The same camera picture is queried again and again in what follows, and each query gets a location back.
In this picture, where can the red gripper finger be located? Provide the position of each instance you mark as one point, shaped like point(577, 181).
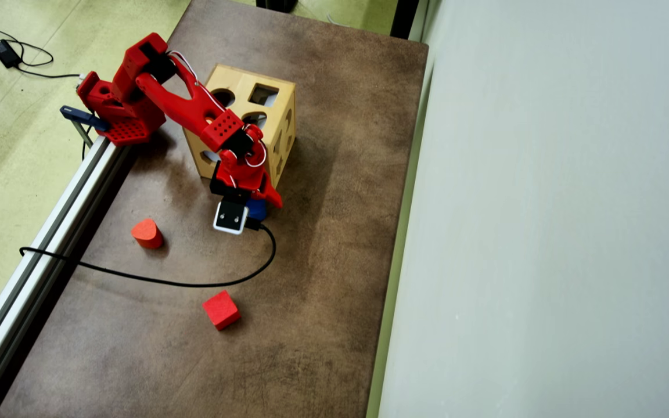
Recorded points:
point(272, 193)

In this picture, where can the blue cylinder block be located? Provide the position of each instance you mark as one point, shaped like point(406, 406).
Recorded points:
point(257, 210)

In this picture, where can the red robot arm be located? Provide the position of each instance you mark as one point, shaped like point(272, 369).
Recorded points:
point(177, 107)

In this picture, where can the wooden shape sorter box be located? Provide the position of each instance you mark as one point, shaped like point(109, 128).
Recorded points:
point(236, 75)

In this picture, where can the red teardrop block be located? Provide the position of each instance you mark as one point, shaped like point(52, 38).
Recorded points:
point(147, 233)

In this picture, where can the red cube block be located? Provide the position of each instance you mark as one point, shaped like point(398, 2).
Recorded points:
point(221, 310)

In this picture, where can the blue clamp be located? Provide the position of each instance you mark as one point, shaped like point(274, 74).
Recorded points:
point(82, 116)

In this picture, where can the black furniture base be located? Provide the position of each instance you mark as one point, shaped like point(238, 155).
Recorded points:
point(276, 4)

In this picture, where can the black power adapter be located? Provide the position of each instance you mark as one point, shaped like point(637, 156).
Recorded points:
point(5, 52)

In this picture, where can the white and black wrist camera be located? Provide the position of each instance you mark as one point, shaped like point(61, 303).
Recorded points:
point(231, 217)

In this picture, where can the black vertical post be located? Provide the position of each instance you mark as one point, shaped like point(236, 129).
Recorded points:
point(404, 17)

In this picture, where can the aluminium profile rail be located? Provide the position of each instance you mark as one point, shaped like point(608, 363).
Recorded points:
point(21, 302)

